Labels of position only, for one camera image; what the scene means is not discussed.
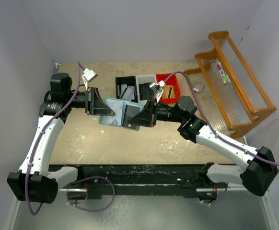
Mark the white plastic bin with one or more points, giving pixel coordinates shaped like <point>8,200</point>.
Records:
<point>143,79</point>

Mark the black plastic bin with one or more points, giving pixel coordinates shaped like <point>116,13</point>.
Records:
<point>122,83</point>

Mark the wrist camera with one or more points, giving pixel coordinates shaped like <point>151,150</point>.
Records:
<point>157,89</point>
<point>88,76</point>

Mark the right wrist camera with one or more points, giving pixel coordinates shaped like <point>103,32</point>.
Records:
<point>157,89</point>

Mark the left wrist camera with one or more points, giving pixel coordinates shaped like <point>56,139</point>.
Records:
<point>88,76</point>

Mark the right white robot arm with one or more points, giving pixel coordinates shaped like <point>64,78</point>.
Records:
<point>253,168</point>

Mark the red plastic bin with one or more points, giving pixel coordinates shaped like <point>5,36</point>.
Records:
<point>172,81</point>

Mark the green leather card holder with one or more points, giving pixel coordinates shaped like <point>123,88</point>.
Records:
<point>118,106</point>

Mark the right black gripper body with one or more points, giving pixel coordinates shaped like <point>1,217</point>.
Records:
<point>154,106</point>

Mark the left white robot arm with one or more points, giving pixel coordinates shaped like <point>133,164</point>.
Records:
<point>33,182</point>

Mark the wooden tiered rack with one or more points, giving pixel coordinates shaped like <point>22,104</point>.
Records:
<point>247,104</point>

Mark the small grey box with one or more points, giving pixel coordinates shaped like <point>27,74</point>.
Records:
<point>198,87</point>

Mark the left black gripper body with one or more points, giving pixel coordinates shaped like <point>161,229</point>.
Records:
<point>87,99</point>

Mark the green marker pen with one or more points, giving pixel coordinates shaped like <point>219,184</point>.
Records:
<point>227,80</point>

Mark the gold credit card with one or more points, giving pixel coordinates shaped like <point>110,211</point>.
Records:
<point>168,92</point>

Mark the dark grey credit card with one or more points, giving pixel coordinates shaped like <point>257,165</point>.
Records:
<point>130,111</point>

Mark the purple marker pen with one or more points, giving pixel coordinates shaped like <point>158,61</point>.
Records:
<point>221,72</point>

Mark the grey cards in bin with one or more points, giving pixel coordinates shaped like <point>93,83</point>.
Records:
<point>127,92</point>

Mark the black wallet in bin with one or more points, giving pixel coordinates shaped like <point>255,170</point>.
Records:
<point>145,91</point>

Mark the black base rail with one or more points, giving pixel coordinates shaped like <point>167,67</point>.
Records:
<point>186,180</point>

